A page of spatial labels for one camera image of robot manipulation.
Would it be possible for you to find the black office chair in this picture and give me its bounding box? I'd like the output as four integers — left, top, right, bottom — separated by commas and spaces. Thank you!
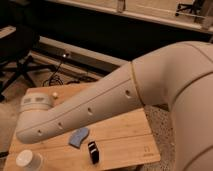
0, 25, 56, 102

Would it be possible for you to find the distant black chair base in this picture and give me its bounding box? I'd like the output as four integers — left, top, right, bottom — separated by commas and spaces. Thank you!
175, 0, 204, 16

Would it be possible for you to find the black cable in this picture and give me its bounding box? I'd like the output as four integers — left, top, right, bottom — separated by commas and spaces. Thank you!
42, 53, 96, 87

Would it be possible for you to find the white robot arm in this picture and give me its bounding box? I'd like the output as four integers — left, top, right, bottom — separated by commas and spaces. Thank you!
16, 41, 213, 171

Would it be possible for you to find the blue sponge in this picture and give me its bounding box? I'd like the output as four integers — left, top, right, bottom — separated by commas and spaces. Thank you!
69, 127, 89, 148

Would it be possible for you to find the white ceramic cup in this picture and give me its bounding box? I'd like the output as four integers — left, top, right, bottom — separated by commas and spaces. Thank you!
16, 149, 43, 171

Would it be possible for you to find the black eraser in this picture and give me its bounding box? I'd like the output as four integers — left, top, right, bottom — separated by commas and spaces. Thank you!
88, 141, 99, 164

